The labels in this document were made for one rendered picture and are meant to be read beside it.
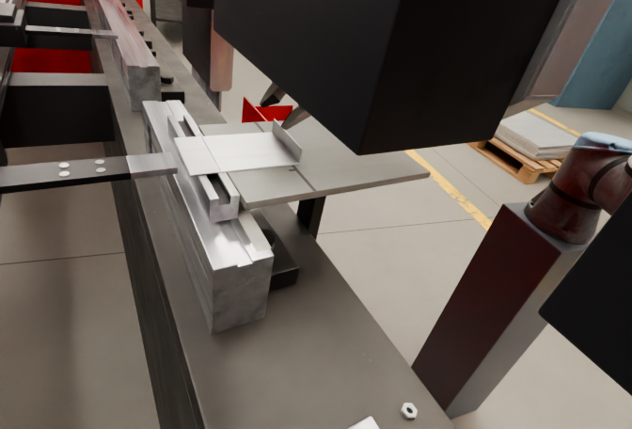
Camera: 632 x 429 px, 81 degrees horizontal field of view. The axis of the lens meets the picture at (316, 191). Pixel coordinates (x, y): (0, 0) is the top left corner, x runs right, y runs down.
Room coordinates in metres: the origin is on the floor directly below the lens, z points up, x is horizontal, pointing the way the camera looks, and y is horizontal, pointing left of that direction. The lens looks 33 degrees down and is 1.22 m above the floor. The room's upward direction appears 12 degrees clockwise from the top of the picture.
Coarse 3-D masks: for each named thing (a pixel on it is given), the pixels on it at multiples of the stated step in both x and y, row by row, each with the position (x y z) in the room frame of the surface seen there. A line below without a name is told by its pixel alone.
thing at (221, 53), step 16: (192, 16) 0.36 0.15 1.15; (208, 16) 0.32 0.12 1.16; (192, 32) 0.36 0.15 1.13; (208, 32) 0.32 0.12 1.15; (192, 48) 0.36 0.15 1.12; (208, 48) 0.32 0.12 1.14; (224, 48) 0.32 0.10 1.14; (192, 64) 0.36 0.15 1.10; (208, 64) 0.32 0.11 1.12; (224, 64) 0.32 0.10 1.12; (208, 80) 0.32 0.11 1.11; (224, 80) 0.32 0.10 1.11; (208, 96) 0.35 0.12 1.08
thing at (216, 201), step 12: (168, 120) 0.44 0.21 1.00; (180, 120) 0.46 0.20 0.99; (192, 120) 0.45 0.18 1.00; (168, 132) 0.45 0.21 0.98; (180, 132) 0.41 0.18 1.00; (192, 132) 0.42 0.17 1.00; (180, 156) 0.39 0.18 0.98; (192, 180) 0.34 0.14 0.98; (204, 180) 0.32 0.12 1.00; (216, 180) 0.34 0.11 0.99; (204, 192) 0.31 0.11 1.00; (216, 192) 0.32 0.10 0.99; (228, 192) 0.31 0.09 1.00; (204, 204) 0.30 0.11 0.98; (216, 204) 0.29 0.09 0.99; (228, 204) 0.30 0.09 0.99; (216, 216) 0.29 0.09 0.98; (228, 216) 0.30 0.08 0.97
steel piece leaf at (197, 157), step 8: (200, 136) 0.41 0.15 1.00; (176, 144) 0.38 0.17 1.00; (184, 144) 0.38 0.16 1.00; (192, 144) 0.38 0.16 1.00; (200, 144) 0.39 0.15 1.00; (184, 152) 0.36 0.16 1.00; (192, 152) 0.37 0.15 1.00; (200, 152) 0.37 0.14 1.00; (208, 152) 0.37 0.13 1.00; (184, 160) 0.35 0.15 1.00; (192, 160) 0.35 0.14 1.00; (200, 160) 0.35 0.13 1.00; (208, 160) 0.36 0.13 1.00; (192, 168) 0.33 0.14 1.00; (200, 168) 0.34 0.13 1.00; (208, 168) 0.34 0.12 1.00; (216, 168) 0.34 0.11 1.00
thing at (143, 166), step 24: (0, 144) 0.29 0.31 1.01; (0, 168) 0.26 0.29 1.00; (24, 168) 0.27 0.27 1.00; (48, 168) 0.28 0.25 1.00; (72, 168) 0.28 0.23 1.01; (96, 168) 0.29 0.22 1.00; (120, 168) 0.30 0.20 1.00; (144, 168) 0.31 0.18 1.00; (168, 168) 0.32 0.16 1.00; (0, 192) 0.24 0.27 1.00
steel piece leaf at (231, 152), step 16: (208, 144) 0.39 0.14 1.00; (224, 144) 0.40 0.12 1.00; (240, 144) 0.41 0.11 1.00; (256, 144) 0.42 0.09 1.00; (272, 144) 0.43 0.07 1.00; (288, 144) 0.42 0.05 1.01; (224, 160) 0.36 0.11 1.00; (240, 160) 0.37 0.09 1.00; (256, 160) 0.38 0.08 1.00; (272, 160) 0.39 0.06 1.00; (288, 160) 0.40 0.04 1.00
